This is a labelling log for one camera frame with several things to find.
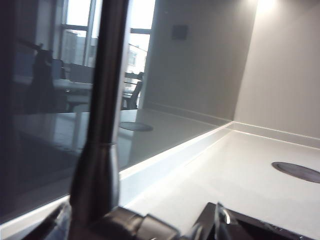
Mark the round dark countertop cover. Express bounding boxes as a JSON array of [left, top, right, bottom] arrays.
[[271, 161, 320, 185]]

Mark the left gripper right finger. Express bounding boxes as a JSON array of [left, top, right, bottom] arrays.
[[192, 201, 232, 240]]

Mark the black kitchen sink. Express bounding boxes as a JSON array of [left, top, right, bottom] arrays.
[[194, 202, 320, 240]]

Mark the brushed steel faucet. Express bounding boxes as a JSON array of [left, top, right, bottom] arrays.
[[69, 0, 132, 226]]

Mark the steel faucet lever handle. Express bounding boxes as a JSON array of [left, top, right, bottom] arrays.
[[107, 207, 182, 240]]

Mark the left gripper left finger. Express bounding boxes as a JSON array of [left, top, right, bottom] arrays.
[[23, 201, 72, 240]]

